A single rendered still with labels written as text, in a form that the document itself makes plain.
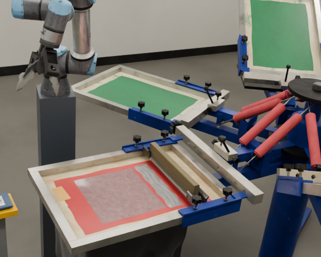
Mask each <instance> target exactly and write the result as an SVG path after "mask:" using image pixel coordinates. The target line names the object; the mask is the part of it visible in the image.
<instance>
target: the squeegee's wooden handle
mask: <svg viewBox="0 0 321 257"><path fill-rule="evenodd" d="M150 151H151V155H150V157H153V158H154V159H155V160H156V161H157V162H158V163H159V164H160V165H161V166H162V167H163V168H164V169H165V170H166V171H167V172H168V173H169V175H170V176H171V177H172V178H173V179H174V180H175V181H176V182H177V183H178V184H179V185H180V186H181V187H182V188H183V189H184V190H185V191H186V192H187V191H190V192H191V193H192V194H193V195H198V194H199V187H200V185H199V184H198V183H197V182H196V181H195V180H194V179H193V178H192V177H191V176H190V175H189V174H187V173H186V172H185V171H184V170H183V169H182V168H181V167H180V166H179V165H178V164H177V163H176V162H175V161H174V160H173V159H172V158H171V157H170V156H169V155H168V154H167V153H166V152H165V151H164V150H163V149H162V148H161V147H160V146H159V145H158V144H157V143H156V142H151V143H150ZM187 194H188V192H187Z"/></svg>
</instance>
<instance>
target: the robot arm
mask: <svg viewBox="0 0 321 257"><path fill-rule="evenodd" d="M94 3H96V0H12V3H11V13H12V16H13V17H14V18H18V19H22V20H23V19H28V20H39V21H44V25H43V29H42V30H41V36H40V37H41V38H40V41H39V42H40V43H41V44H40V47H39V50H37V52H32V54H31V58H30V61H29V66H28V67H27V68H26V71H25V72H22V73H21V74H20V75H19V82H18V84H17V87H16V90H17V91H18V90H20V89H22V88H23V86H24V85H25V84H27V82H28V81H29V80H31V79H33V78H34V77H35V74H34V72H35V71H37V72H38V74H39V75H40V74H44V78H43V81H42V84H41V93H42V94H44V95H47V96H52V97H60V96H65V95H67V94H69V93H70V84H69V82H68V79H67V74H79V75H93V74H94V72H95V67H96V61H97V53H95V52H94V49H93V47H91V25H90V9H91V8H92V7H93V4H94ZM71 19H72V35H73V47H72V49H71V50H67V47H65V46H61V45H60V44H61V42H62V39H63V35H64V32H65V28H66V24H67V22H69V21H70V20H71Z"/></svg>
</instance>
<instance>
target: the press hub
mask: <svg viewBox="0 0 321 257"><path fill-rule="evenodd" d="M287 88H288V90H289V92H290V93H291V94H293V95H294V96H296V97H298V98H300V99H302V100H305V101H306V103H305V107H304V110H303V111H296V112H294V113H292V115H294V114H295V113H299V114H301V113H302V112H304V111H305V110H306V109H307V108H308V102H310V105H311V104H312V103H314V104H313V105H312V106H311V107H310V111H311V113H314V114H315V115H316V124H317V132H318V139H319V147H320V155H321V80H319V79H311V78H299V79H294V80H291V81H290V82H289V83H288V86H287ZM307 113H309V109H308V110H307V111H306V112H305V113H304V114H303V115H301V116H302V118H303V120H302V121H301V122H300V123H299V124H298V125H297V126H296V127H294V128H293V129H292V130H291V131H290V132H289V133H288V134H287V137H286V136H285V137H283V138H282V139H281V140H280V141H279V142H282V141H287V140H289V141H290V142H291V143H293V144H295V145H296V146H292V147H288V148H284V149H281V153H283V154H285V155H287V156H286V157H287V158H288V159H289V160H291V161H292V163H291V164H294V165H295V164H296V163H298V164H300V163H304V161H306V162H307V161H308V156H307V154H306V152H305V150H304V148H309V145H308V137H307V128H306V119H305V115H306V114H307ZM294 170H298V169H295V167H294ZM308 199H309V196H308V194H303V193H301V196H294V195H289V194H284V193H279V192H277V180H276V184H275V188H274V192H273V197H272V201H271V205H270V209H269V214H268V217H267V221H266V225H265V229H264V234H263V238H262V242H261V247H260V251H259V255H258V257H292V256H293V252H294V250H295V246H296V242H297V239H298V235H299V232H300V228H301V225H302V221H303V217H304V214H305V210H306V206H307V202H308Z"/></svg>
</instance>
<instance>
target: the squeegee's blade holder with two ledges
mask: <svg viewBox="0 0 321 257"><path fill-rule="evenodd" d="M150 160H151V161H152V162H153V163H154V164H155V165H156V166H157V167H158V168H159V169H160V170H161V171H162V173H163V174H164V175H165V176H166V177H167V178H168V179H169V180H170V181H171V182H172V183H173V184H174V185H175V186H176V187H177V188H178V189H179V190H180V191H181V192H182V193H183V194H184V195H185V196H186V197H188V194H187V192H186V191H185V190H184V189H183V188H182V187H181V186H180V185H179V184H178V183H177V182H176V181H175V180H174V179H173V178H172V177H171V176H170V175H169V173H168V172H167V171H166V170H165V169H164V168H163V167H162V166H161V165H160V164H159V163H158V162H157V161H156V160H155V159H154V158H153V157H150Z"/></svg>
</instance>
